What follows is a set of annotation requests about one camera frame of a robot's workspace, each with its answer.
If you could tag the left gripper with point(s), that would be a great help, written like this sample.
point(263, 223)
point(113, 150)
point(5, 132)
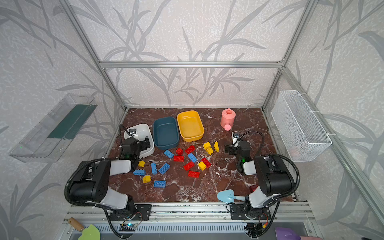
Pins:
point(138, 143)

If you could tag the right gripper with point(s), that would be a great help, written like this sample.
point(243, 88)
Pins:
point(236, 147)

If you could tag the yellow lego small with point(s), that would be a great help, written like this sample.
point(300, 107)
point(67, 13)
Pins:
point(210, 151)

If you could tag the yellow lego square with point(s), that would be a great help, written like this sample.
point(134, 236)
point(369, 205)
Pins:
point(202, 166)

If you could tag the yellow curved lego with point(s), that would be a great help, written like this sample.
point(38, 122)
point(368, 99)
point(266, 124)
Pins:
point(216, 146)

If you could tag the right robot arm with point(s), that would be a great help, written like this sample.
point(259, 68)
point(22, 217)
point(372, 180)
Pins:
point(278, 177)

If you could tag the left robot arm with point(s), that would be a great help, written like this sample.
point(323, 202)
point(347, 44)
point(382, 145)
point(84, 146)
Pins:
point(89, 184)

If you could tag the white plastic bin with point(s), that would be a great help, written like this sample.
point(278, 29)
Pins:
point(143, 134)

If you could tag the blue lego brick upright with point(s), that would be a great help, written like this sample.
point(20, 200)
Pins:
point(154, 168)

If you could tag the teal plastic bin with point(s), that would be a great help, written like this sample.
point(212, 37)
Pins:
point(166, 133)

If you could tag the pink toy watering can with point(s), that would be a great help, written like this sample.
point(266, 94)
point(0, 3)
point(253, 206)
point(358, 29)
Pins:
point(227, 119)

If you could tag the blue lego brick upper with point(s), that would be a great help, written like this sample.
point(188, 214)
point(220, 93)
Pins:
point(169, 154)

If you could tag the blue lego brick diagonal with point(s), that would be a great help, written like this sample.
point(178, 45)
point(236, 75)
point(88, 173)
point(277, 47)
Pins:
point(164, 168)

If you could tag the blue lego brick bottom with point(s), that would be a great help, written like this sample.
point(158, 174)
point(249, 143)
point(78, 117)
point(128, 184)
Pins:
point(159, 184)

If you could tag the light blue toy shovel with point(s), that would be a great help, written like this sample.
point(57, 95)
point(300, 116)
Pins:
point(228, 196)

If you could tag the small red lego brick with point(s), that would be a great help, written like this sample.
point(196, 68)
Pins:
point(179, 152)

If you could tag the blue lego brick centre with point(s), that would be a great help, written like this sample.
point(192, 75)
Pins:
point(192, 157)

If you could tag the red lego brick top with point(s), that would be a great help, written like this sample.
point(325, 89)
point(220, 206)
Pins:
point(190, 150)

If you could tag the red lego brick bottom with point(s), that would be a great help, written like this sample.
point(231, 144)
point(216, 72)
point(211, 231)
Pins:
point(193, 174)

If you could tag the yellow plastic bin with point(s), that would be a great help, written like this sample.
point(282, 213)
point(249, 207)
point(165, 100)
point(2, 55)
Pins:
point(190, 126)

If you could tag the purple toy object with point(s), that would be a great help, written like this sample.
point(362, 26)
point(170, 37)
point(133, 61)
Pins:
point(286, 234)

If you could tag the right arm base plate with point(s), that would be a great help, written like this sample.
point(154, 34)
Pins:
point(242, 212)

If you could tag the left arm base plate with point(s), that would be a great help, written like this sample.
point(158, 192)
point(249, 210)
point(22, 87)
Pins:
point(141, 212)

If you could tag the white wire basket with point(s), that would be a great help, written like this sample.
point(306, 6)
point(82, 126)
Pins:
point(302, 133)

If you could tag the aluminium front rail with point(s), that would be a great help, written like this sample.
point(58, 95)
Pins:
point(206, 212)

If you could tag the clear acrylic wall shelf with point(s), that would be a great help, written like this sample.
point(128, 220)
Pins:
point(50, 138)

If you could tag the green toy spatula wooden handle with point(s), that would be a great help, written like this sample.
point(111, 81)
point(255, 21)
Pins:
point(89, 233)

